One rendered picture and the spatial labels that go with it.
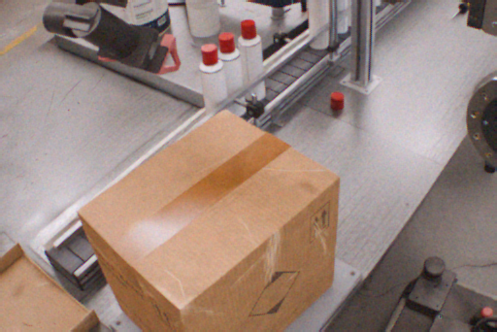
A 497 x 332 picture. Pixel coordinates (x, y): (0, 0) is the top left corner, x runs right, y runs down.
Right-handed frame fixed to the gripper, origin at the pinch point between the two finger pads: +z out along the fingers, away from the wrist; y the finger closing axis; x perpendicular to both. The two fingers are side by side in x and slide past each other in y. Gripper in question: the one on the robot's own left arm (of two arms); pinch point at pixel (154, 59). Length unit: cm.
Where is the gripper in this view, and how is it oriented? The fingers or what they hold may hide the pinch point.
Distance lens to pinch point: 99.4
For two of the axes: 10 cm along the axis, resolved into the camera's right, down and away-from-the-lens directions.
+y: -8.5, -3.1, 4.3
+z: 4.0, 1.6, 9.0
